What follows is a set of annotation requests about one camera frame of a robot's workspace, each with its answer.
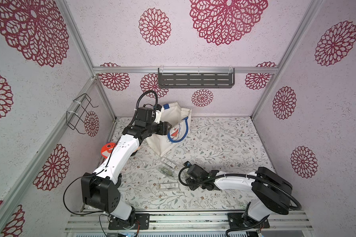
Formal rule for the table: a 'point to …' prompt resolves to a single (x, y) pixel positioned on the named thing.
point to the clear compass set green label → (166, 171)
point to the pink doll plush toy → (138, 148)
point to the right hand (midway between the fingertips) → (188, 179)
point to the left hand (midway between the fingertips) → (166, 126)
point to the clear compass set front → (168, 186)
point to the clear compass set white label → (169, 163)
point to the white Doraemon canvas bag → (179, 118)
